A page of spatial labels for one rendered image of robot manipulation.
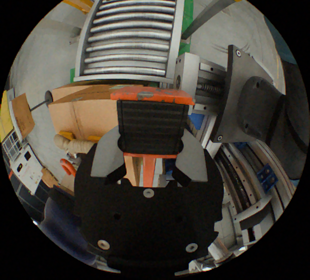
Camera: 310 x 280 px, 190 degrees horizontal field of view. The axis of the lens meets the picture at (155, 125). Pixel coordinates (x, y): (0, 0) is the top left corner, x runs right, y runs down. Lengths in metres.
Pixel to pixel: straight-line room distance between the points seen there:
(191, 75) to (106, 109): 0.23
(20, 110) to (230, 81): 2.10
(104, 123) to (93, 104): 0.07
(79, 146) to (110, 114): 0.13
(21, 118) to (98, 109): 1.75
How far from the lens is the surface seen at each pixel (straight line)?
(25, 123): 1.92
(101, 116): 0.31
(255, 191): 0.37
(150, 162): 0.17
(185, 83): 0.21
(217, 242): 0.69
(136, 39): 0.77
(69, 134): 0.43
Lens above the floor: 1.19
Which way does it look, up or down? 61 degrees down
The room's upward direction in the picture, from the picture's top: 180 degrees clockwise
